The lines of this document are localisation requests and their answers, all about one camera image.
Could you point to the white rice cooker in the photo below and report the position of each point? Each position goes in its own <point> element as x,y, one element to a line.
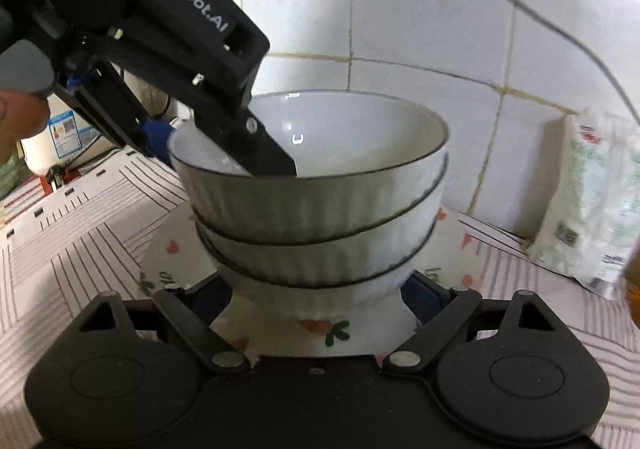
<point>40,149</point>

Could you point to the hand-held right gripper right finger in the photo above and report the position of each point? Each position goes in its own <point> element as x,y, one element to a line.
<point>417,304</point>

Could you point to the white ribbed bowl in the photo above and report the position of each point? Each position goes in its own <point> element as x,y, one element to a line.
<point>350,189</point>
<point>325,261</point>
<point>325,301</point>

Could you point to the white seasoning packet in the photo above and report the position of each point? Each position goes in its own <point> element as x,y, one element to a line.
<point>585,209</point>

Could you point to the person's left hand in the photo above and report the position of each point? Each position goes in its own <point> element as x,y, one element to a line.
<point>17,119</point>

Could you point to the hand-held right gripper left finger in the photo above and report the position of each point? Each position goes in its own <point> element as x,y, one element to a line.
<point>210,301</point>

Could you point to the pink rabbit print plate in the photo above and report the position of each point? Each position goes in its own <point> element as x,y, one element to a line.
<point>320,336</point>

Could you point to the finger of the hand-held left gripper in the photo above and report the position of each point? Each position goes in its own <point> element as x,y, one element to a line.
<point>260,154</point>
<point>157,139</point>

